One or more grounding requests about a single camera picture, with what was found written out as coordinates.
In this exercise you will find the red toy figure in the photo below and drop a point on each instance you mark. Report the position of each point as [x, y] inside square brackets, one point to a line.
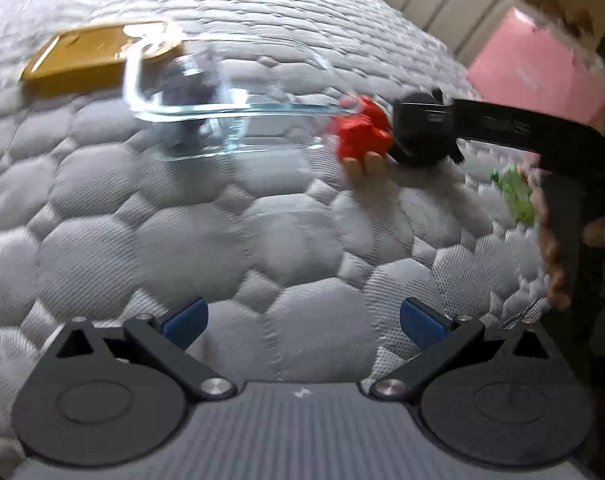
[362, 130]

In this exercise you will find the pink box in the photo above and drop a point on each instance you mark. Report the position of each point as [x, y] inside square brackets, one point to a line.
[532, 75]

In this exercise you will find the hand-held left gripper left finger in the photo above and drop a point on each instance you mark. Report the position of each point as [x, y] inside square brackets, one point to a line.
[185, 322]

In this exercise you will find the yellow container lid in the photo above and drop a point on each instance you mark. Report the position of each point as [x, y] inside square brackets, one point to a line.
[82, 62]

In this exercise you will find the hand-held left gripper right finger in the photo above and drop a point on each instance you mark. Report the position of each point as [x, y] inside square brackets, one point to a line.
[422, 322]

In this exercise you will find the person's right hand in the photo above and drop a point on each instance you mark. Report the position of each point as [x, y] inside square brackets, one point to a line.
[554, 260]

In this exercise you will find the beige padded headboard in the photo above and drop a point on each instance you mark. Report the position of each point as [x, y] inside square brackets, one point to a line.
[432, 0]

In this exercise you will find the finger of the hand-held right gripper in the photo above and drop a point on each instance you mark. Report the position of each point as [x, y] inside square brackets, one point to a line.
[425, 107]
[425, 147]

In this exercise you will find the quilted grey mattress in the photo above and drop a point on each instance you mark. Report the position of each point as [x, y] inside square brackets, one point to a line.
[182, 240]

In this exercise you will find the dark small object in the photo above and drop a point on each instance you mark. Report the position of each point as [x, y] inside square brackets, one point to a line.
[187, 92]

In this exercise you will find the green packaged toy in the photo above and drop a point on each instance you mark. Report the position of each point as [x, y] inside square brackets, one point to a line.
[514, 192]

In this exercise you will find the clear glass food container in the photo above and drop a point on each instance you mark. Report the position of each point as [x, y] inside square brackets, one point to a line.
[242, 110]

